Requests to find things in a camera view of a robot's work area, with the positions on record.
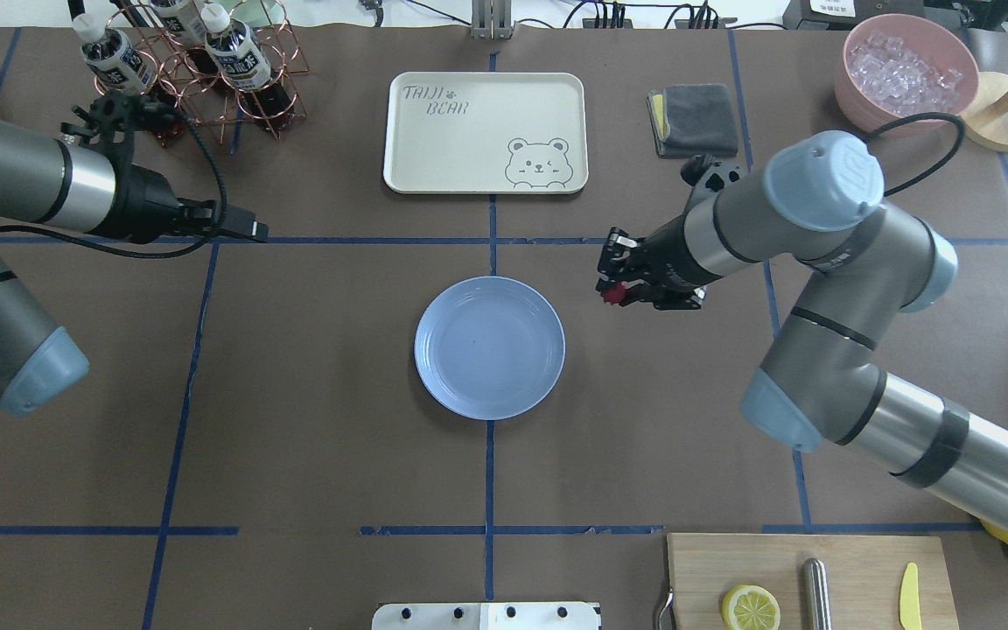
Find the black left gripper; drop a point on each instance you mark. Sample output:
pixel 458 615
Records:
pixel 147 206

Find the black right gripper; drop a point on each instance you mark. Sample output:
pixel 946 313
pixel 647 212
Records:
pixel 666 255

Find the blue plastic plate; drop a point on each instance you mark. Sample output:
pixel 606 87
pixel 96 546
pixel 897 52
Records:
pixel 489 348

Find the red strawberry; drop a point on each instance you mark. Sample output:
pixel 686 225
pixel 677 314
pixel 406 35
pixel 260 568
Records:
pixel 615 293

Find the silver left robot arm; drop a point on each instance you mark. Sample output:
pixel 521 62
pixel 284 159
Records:
pixel 86 189

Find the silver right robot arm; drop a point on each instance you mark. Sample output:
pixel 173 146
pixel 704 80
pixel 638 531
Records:
pixel 822 201

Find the grey folded cloth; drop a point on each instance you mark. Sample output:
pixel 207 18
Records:
pixel 693 119

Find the dark drink bottle right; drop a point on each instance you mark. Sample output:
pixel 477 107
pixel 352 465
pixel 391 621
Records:
pixel 236 51

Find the dark drink bottle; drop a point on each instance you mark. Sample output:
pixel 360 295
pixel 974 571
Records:
pixel 115 62
pixel 183 22
pixel 236 51

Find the dark drink bottle left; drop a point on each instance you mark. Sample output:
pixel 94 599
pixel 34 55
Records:
pixel 115 62

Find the dark drink bottle rear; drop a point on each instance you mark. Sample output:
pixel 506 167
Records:
pixel 183 22

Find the cream bear serving tray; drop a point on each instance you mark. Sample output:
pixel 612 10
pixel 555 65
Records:
pixel 486 133

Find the pink bowl of ice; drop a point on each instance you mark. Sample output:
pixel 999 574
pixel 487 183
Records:
pixel 896 65

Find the lemon half slice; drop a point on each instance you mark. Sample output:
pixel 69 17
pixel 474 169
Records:
pixel 750 606

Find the wooden cutting board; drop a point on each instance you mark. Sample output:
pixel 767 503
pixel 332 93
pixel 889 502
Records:
pixel 864 575

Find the steel cylinder tool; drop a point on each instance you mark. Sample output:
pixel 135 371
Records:
pixel 816 581

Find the yellow plastic knife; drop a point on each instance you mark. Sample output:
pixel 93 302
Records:
pixel 909 598

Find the whole yellow lemon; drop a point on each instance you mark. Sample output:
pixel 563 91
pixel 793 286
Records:
pixel 999 533

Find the copper wire bottle rack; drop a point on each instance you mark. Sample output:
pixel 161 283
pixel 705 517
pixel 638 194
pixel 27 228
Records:
pixel 210 100

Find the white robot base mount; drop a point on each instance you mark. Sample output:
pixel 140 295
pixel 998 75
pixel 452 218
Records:
pixel 489 615

